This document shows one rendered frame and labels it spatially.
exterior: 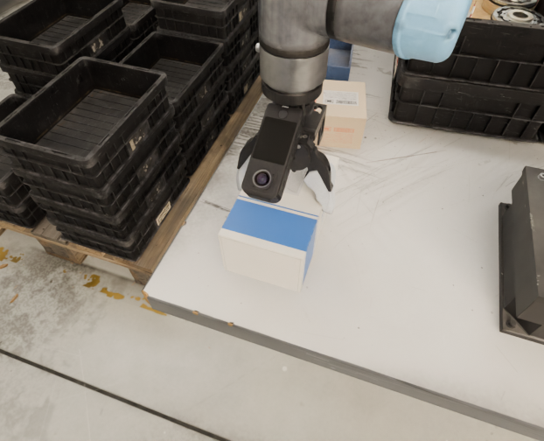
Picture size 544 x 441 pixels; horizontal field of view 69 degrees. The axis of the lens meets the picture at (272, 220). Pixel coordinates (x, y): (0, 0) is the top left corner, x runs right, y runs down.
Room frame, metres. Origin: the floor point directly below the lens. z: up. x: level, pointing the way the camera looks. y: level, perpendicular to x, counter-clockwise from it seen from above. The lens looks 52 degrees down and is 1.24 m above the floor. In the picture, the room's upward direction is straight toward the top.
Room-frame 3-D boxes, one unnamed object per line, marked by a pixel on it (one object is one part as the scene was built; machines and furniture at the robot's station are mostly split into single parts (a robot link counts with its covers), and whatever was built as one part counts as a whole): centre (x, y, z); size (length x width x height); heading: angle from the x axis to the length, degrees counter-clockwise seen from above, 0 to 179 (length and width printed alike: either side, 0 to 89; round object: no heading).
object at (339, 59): (0.90, -0.12, 0.74); 0.20 x 0.15 x 0.07; 169
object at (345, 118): (0.68, -0.10, 0.74); 0.16 x 0.12 x 0.07; 83
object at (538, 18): (0.82, -0.50, 0.86); 0.10 x 0.10 x 0.01
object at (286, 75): (0.41, -0.02, 1.00); 0.08 x 0.08 x 0.05
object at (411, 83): (0.84, -0.43, 0.76); 0.40 x 0.30 x 0.12; 166
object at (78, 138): (0.92, 0.51, 0.37); 0.40 x 0.30 x 0.45; 161
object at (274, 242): (0.39, -0.02, 0.76); 0.20 x 0.12 x 0.09; 161
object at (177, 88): (1.30, 0.38, 0.31); 0.40 x 0.30 x 0.34; 161
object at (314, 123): (0.42, -0.03, 0.92); 0.09 x 0.08 x 0.12; 161
